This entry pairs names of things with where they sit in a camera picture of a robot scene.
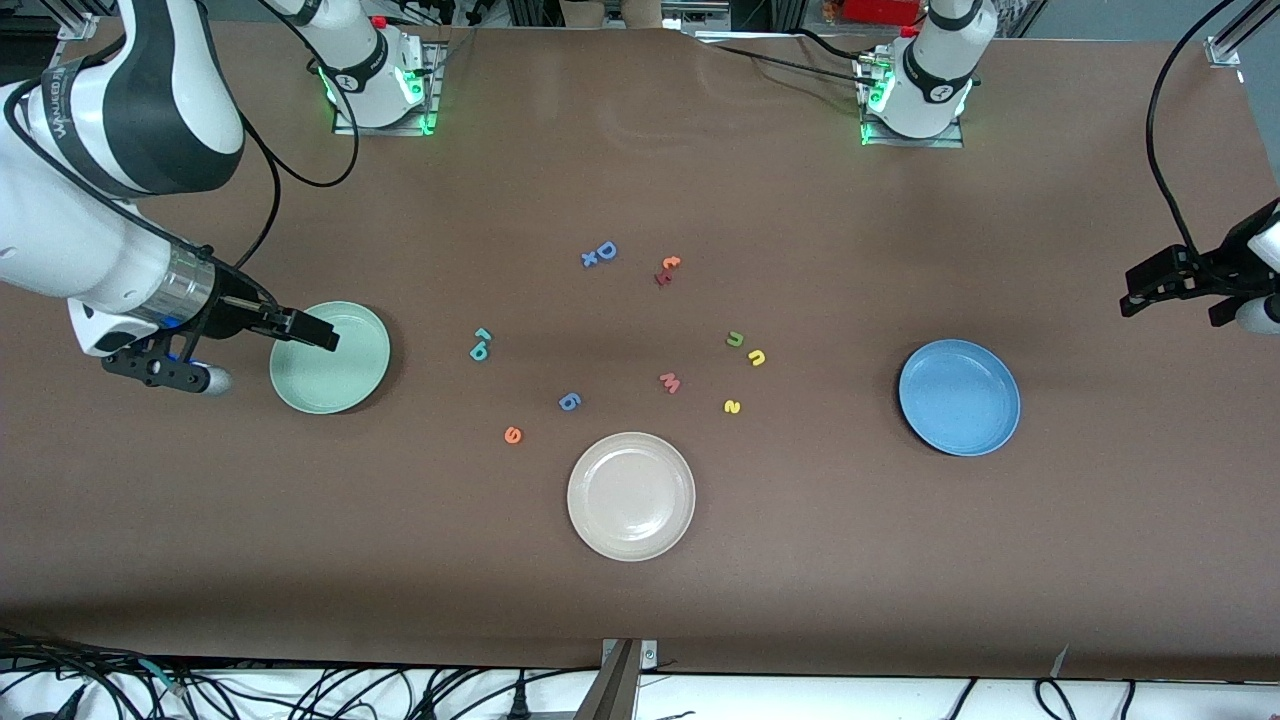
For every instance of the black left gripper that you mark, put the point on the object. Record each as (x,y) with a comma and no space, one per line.
(1203,269)

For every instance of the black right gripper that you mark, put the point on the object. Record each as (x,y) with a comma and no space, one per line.
(234,308)

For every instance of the teal foam number 9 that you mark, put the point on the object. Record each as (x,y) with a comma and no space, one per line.
(473,351)

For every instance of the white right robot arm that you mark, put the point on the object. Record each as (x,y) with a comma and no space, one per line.
(60,230)

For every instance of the light green plate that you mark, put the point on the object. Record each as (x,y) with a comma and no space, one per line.
(330,375)

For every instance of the blue plate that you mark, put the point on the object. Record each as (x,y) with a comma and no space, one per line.
(959,397)

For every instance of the blue foam number 6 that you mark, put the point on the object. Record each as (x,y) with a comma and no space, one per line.
(562,402)

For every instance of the blue foam letter D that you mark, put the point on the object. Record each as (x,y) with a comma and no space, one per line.
(599,251)

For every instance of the beige plate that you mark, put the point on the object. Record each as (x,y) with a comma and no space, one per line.
(631,496)

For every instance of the pink foam letter W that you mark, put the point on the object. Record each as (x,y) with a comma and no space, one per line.
(670,385)

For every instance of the red box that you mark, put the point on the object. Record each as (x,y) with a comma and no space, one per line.
(880,10)

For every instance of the brown table cover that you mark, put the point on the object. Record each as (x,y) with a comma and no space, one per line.
(640,600)

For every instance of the black power plug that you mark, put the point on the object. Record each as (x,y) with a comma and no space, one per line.
(518,705)

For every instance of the grey metal equipment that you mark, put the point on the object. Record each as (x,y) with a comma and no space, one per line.
(700,15)

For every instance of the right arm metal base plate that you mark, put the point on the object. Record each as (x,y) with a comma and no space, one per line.
(350,129)

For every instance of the aluminium frame profile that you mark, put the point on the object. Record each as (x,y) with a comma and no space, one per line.
(75,22)
(1225,48)

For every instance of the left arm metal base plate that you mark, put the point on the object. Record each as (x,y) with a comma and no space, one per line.
(950,142)

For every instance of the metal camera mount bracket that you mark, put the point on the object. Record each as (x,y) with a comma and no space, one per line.
(615,690)

